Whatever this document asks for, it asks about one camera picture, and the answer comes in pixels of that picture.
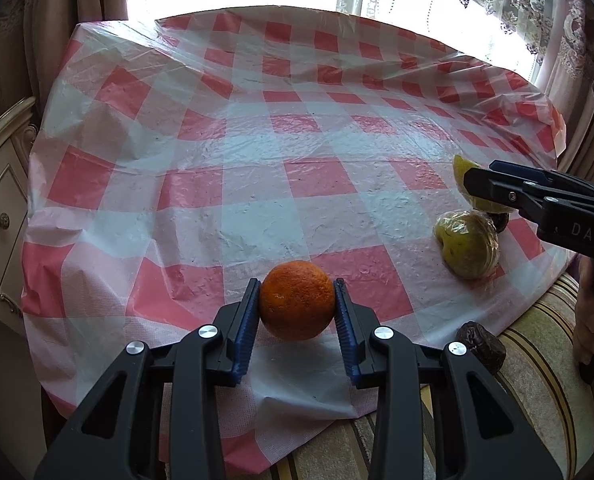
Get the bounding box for yellow mango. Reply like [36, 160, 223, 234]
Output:
[452, 154, 520, 213]

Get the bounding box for small orange tangerine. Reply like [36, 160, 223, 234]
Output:
[259, 261, 336, 341]

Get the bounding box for large wrinkled dark fruit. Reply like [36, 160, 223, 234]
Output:
[454, 321, 507, 373]

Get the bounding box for mauve embroidered curtain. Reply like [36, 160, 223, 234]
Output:
[532, 0, 594, 181]

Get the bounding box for cream cabinet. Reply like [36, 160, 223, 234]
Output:
[0, 96, 45, 480]

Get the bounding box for red white checked plastic tablecloth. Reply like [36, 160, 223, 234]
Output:
[21, 6, 578, 478]

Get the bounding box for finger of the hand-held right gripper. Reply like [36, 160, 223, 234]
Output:
[463, 166, 594, 226]
[490, 159, 594, 196]

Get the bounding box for striped blanket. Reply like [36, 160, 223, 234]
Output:
[267, 270, 594, 480]

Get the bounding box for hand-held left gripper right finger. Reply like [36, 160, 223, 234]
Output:
[332, 277, 564, 480]

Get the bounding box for yellow-green apple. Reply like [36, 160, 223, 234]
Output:
[433, 209, 500, 280]

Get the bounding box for person's right hand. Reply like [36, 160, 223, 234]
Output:
[574, 259, 594, 376]

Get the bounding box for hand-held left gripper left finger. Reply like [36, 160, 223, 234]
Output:
[33, 277, 264, 480]

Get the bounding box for brown curtain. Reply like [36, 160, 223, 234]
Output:
[0, 0, 132, 126]

